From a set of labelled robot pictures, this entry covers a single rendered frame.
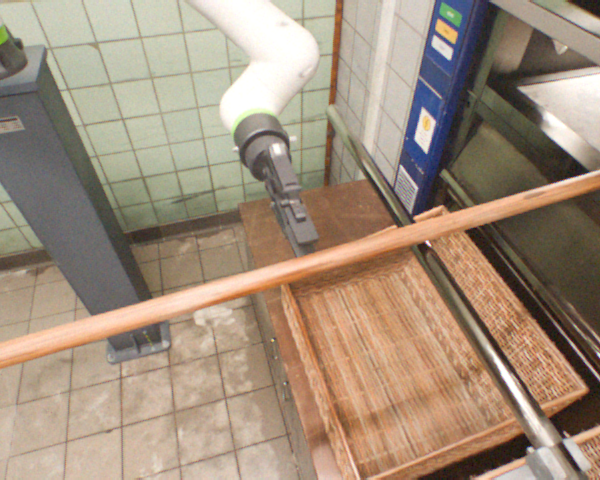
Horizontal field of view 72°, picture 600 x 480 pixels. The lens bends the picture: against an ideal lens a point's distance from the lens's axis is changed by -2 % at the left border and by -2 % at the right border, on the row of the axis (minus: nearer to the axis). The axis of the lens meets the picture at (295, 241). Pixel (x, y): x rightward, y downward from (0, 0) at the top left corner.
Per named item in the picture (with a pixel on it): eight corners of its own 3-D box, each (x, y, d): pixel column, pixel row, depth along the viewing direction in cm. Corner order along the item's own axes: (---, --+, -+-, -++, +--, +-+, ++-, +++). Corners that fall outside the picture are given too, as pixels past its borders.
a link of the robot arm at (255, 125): (231, 160, 79) (225, 117, 72) (290, 149, 81) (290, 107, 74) (238, 180, 75) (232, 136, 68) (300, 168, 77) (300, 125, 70)
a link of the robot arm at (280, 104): (246, 130, 91) (204, 105, 84) (283, 84, 86) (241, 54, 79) (262, 168, 82) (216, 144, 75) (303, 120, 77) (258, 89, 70)
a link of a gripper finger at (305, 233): (303, 207, 61) (303, 204, 61) (319, 241, 57) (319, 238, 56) (284, 212, 61) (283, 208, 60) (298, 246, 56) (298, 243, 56)
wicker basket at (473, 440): (422, 263, 135) (444, 201, 115) (535, 436, 100) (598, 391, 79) (278, 301, 126) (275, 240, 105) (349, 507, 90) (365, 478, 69)
